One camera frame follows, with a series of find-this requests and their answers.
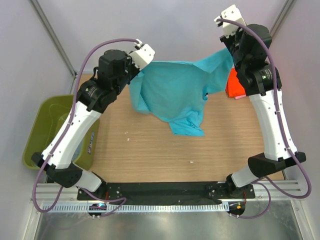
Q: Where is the teal t shirt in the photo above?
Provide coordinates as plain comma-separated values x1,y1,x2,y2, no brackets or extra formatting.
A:
128,48,233,137

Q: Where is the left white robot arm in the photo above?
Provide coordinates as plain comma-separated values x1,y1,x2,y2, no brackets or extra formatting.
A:
31,46,155,200

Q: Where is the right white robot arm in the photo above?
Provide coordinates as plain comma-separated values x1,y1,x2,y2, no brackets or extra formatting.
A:
220,20,306,198

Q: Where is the folded orange t shirt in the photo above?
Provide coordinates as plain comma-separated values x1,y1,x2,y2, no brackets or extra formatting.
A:
225,68,246,98

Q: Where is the folded pink t shirt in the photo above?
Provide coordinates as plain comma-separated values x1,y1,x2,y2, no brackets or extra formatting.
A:
234,94,246,100

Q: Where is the olive green plastic bin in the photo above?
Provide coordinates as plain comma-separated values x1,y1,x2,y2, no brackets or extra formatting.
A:
22,94,100,170

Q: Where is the grey blue t shirt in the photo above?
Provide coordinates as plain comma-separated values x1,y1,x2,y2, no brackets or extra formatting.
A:
71,141,83,164

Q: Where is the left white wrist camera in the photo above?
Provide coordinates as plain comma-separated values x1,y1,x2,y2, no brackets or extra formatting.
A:
129,43,156,70

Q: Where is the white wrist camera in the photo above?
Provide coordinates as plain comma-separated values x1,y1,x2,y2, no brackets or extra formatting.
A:
129,43,156,70
214,4,247,39

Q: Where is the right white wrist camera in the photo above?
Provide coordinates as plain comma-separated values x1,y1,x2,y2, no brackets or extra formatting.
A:
214,4,247,39

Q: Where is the right aluminium corner post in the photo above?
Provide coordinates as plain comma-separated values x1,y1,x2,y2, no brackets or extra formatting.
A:
270,0,297,37

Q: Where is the aluminium corner post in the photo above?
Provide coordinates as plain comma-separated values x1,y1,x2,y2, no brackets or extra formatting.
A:
270,0,297,37
29,0,77,78

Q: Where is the left aluminium corner post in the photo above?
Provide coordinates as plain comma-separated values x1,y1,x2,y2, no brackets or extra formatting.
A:
29,0,77,78

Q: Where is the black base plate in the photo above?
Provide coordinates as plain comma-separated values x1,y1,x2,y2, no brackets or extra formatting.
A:
93,181,256,206

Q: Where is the aluminium frame rail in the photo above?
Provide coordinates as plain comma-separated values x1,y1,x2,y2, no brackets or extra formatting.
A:
35,180,302,206

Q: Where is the white slotted cable duct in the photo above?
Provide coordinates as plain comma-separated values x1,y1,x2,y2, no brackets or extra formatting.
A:
51,202,229,213

